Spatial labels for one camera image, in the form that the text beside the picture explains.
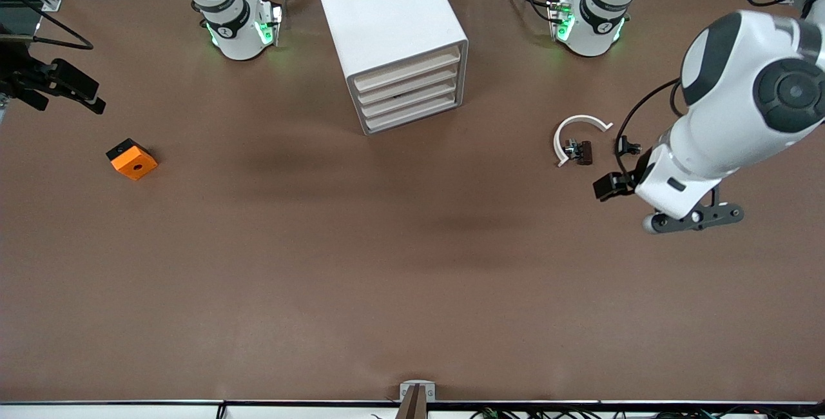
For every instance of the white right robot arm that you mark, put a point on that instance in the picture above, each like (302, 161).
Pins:
(235, 38)

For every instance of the white table edge rail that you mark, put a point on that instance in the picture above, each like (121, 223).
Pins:
(129, 410)

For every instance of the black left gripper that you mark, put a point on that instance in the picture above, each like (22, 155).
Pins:
(634, 176)

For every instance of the brown camera post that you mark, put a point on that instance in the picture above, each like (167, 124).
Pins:
(412, 406)

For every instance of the white drawer cabinet housing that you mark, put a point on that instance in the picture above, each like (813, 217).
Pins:
(387, 13)

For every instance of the orange black block with hole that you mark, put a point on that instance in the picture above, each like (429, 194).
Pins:
(134, 161)

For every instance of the grey metal bracket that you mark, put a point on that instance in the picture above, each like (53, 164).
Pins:
(417, 388)

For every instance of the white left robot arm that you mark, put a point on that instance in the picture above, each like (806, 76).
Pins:
(728, 129)

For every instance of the brown table mat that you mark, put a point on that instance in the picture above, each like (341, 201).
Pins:
(322, 277)

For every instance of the white plastic drawer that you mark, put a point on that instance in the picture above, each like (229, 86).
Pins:
(411, 102)
(406, 72)
(412, 116)
(409, 87)

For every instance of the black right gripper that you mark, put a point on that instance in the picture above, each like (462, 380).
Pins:
(19, 76)

